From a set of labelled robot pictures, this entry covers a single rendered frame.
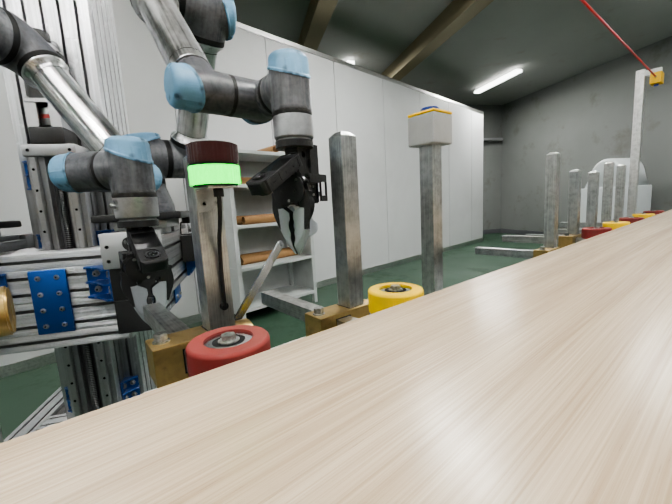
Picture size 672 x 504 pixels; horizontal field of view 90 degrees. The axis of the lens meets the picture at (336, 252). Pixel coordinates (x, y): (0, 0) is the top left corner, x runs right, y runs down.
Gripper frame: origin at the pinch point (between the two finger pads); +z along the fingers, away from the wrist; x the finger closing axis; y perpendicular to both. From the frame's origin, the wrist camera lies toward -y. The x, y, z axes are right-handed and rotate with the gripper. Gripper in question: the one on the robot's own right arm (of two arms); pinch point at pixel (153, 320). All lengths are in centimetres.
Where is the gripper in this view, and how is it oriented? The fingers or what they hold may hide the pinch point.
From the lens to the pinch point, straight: 77.3
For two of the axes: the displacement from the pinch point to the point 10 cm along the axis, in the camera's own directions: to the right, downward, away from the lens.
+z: 0.4, 9.9, 1.5
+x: -7.7, 1.3, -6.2
